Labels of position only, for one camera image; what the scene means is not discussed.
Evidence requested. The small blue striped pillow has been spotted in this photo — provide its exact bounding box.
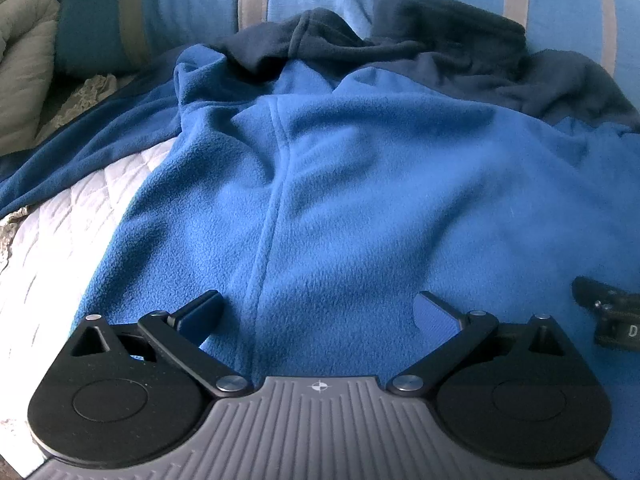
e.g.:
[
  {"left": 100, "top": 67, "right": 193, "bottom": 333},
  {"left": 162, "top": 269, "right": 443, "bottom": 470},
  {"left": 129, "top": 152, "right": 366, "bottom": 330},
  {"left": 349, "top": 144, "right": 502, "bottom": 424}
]
[{"left": 392, "top": 0, "right": 640, "bottom": 78}]

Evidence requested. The beige comforter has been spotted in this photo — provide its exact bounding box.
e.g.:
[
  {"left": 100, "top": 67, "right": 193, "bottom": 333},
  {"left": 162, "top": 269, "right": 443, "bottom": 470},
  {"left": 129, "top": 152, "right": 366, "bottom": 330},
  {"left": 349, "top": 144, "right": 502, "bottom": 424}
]
[{"left": 0, "top": 0, "right": 62, "bottom": 137}]

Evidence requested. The blue fleece jacket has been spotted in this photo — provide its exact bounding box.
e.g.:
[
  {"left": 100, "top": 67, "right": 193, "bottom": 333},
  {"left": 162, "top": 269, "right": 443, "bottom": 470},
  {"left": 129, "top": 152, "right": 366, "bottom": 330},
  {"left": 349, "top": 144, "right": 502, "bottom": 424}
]
[{"left": 0, "top": 0, "right": 640, "bottom": 480}]

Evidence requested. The beige lace cloth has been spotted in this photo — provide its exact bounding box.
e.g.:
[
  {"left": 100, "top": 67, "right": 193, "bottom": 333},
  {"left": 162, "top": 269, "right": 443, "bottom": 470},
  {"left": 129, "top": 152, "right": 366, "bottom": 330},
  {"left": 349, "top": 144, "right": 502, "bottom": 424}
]
[{"left": 0, "top": 72, "right": 120, "bottom": 261}]

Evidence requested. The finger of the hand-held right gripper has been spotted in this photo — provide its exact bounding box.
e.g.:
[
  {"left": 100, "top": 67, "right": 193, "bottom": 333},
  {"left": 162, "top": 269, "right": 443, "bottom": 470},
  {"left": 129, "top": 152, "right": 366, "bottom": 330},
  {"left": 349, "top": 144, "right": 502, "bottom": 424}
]
[{"left": 572, "top": 275, "right": 640, "bottom": 313}]

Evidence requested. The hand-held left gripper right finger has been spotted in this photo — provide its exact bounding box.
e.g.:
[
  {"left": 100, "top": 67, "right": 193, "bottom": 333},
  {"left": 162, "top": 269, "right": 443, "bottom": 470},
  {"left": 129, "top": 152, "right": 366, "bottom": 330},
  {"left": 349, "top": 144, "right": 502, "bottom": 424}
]
[{"left": 391, "top": 291, "right": 571, "bottom": 397}]

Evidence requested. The large blue striped pillow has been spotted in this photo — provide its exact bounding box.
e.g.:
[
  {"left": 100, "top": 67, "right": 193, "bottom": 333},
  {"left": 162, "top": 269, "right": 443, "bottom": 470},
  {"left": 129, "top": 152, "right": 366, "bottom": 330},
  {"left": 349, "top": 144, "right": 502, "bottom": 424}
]
[{"left": 54, "top": 0, "right": 397, "bottom": 77}]

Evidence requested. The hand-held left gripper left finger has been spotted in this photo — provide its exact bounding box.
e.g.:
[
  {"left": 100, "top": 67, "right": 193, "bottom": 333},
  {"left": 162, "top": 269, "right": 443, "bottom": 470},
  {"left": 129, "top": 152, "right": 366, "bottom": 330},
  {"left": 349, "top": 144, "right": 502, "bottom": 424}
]
[{"left": 67, "top": 290, "right": 251, "bottom": 398}]

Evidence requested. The white quilted bedspread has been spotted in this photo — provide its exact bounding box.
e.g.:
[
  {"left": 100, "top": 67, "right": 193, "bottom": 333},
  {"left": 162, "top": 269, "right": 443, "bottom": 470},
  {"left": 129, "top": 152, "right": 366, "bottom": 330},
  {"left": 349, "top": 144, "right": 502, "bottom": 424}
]
[{"left": 0, "top": 147, "right": 168, "bottom": 466}]

